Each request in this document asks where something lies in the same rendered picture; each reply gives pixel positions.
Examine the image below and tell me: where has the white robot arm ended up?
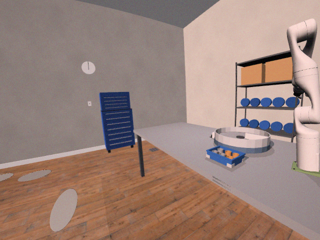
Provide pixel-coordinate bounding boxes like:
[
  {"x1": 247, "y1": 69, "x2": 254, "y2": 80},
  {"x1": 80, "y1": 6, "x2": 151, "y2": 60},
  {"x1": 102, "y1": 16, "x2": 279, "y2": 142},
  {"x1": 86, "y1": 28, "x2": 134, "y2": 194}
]
[{"x1": 286, "y1": 18, "x2": 320, "y2": 172}]

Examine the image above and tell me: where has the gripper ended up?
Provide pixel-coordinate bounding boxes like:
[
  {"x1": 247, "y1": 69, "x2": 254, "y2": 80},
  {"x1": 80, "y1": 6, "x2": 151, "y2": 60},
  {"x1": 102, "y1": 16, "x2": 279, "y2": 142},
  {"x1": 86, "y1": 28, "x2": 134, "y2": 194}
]
[{"x1": 293, "y1": 87, "x2": 304, "y2": 99}]

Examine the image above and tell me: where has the blue crate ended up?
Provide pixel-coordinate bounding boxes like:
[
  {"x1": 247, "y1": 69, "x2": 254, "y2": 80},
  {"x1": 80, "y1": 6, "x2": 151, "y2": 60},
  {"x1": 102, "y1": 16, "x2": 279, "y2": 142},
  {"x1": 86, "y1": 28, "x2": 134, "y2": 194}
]
[{"x1": 206, "y1": 145, "x2": 245, "y2": 168}]

